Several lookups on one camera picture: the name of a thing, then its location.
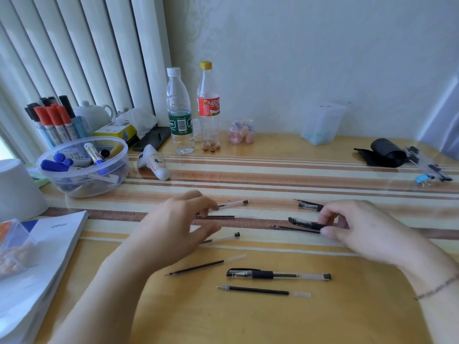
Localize person's right hand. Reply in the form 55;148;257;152
317;200;436;271

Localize person's left hand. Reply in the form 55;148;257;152
138;191;222;269

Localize black pen cap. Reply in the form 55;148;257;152
294;199;324;212
288;217;326;230

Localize person's right forearm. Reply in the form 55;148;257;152
403;243;459;344

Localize person's left forearm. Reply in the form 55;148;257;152
48;231;173;344

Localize black cloth pouch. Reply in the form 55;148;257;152
354;147;381;167

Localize black gel pen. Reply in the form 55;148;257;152
226;268;331;282

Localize black bag roll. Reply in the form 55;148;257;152
370;138;408;168

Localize white gourd shaped ornament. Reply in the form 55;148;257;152
137;144;171;181

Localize translucent plastic container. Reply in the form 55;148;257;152
301;102;348;146

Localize clear jar of pink sweets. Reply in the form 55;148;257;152
227;119;256;145

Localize black smartphone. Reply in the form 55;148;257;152
133;126;172;152

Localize green label water bottle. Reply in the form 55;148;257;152
166;67;195;155

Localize red label yellow cap bottle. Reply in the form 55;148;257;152
197;61;221;152

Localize clear round plastic bowl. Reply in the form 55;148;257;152
37;136;130;198

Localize yellow cardboard box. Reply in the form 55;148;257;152
93;122;138;142

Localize clear blue pen holder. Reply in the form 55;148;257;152
37;115;92;150

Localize stack of white paper booklets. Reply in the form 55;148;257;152
0;210;89;344

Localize pile of blue markers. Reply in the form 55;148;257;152
40;142;120;185

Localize white ceramic teapot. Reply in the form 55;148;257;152
73;100;115;135

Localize bunch of red black markers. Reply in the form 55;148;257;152
24;95;82;147

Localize white plastic cup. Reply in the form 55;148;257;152
0;159;49;223

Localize clear box of orange bits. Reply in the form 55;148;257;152
0;219;38;282

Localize white vertical window blinds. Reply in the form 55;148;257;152
0;0;172;165

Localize thin dark wrist bracelet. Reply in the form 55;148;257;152
413;273;459;301

